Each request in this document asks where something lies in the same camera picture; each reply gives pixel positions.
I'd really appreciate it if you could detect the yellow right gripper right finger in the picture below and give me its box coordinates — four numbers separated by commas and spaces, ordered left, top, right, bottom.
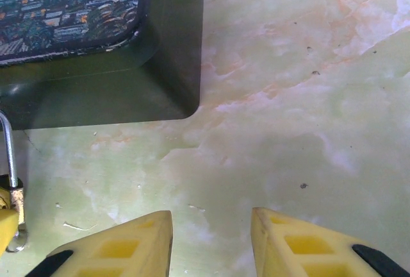
250, 206, 410, 277

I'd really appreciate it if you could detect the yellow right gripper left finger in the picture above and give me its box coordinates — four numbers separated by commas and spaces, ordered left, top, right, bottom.
24, 210, 174, 277

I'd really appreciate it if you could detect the starry night tin box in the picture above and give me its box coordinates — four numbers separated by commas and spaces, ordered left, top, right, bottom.
0, 0, 206, 130

